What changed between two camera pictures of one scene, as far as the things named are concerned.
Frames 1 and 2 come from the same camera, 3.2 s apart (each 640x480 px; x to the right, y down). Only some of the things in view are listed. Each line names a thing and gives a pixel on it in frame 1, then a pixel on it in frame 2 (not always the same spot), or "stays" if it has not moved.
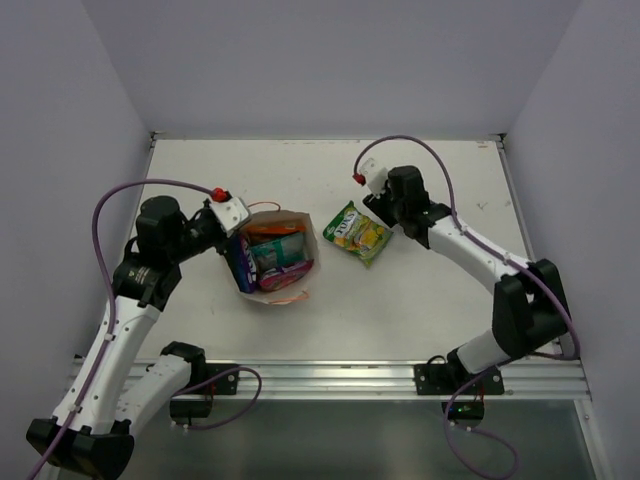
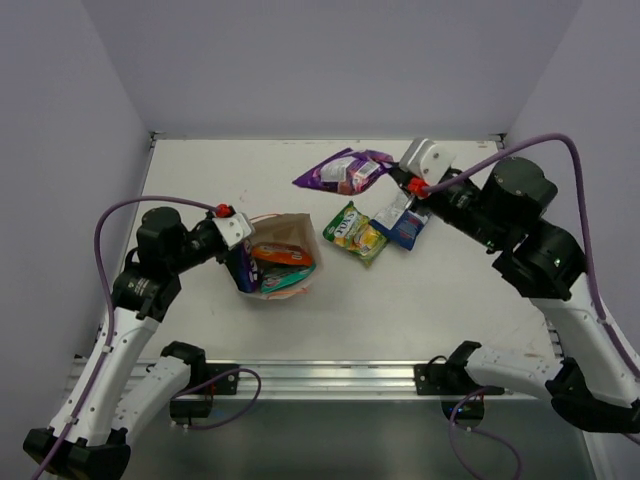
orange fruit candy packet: x=270 y=229 -> x=282 y=252
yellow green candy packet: x=357 y=233 stays
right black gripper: x=378 y=207 -> x=401 y=178
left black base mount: x=206 y=381 stays
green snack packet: x=273 y=255 -> x=274 y=276
